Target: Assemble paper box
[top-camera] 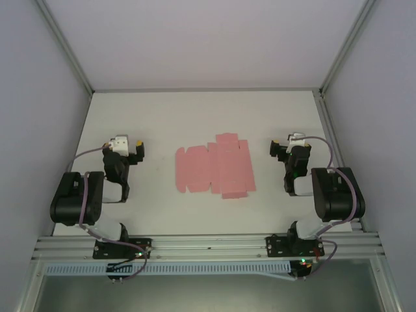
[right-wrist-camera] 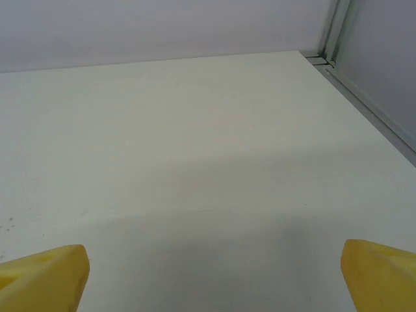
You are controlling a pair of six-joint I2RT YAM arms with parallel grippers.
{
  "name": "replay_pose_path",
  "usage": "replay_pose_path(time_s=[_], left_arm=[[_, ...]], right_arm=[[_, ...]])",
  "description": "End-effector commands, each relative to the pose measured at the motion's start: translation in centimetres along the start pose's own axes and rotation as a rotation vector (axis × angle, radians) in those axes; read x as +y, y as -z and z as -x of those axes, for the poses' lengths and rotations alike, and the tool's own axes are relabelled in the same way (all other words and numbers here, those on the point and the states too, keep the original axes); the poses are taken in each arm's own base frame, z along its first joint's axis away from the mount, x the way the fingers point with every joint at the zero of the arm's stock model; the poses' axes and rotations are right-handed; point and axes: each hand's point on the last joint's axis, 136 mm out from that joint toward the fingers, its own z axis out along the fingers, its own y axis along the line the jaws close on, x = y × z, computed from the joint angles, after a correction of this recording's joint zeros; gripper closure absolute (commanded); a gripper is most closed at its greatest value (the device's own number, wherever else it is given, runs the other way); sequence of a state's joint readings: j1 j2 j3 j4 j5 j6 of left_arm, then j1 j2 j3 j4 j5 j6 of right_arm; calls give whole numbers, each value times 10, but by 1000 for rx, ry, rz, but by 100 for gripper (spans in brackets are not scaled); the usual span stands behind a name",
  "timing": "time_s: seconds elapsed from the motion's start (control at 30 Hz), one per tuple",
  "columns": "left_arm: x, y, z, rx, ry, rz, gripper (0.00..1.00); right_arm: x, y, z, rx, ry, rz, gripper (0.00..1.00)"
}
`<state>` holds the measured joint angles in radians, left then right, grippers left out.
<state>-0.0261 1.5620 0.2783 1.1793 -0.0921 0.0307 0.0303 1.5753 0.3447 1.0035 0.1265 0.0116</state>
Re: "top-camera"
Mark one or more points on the black controller board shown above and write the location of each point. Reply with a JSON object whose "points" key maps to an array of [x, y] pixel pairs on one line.
{"points": [[118, 269], [302, 266]]}

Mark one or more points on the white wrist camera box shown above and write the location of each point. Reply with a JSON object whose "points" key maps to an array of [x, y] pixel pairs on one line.
{"points": [[120, 144], [297, 139]]}

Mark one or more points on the pink paper box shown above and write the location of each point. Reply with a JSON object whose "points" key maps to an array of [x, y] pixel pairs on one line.
{"points": [[208, 169]]}

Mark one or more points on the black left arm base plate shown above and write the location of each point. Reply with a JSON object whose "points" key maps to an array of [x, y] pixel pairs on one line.
{"points": [[143, 245]]}

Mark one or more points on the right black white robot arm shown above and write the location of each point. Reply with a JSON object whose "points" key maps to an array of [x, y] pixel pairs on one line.
{"points": [[338, 195]]}

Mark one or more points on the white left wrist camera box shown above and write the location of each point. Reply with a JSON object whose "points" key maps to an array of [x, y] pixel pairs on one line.
{"points": [[120, 144]]}

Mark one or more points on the aluminium side rail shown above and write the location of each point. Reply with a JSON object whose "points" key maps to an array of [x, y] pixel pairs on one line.
{"points": [[334, 146]]}

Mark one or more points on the grey metal panel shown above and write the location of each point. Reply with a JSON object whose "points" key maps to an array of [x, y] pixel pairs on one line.
{"points": [[208, 295]]}

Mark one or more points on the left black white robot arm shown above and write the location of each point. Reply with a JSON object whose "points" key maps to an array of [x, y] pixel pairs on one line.
{"points": [[76, 198]]}

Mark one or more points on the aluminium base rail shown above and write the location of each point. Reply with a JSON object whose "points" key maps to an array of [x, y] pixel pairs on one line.
{"points": [[208, 243]]}

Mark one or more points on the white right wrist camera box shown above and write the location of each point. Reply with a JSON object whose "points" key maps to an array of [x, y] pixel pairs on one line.
{"points": [[297, 139]]}

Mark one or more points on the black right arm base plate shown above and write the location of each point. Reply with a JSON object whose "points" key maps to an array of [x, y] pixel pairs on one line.
{"points": [[276, 245]]}

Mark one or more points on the aluminium frame post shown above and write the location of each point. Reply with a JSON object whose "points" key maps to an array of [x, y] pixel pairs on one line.
{"points": [[65, 45], [347, 45]]}

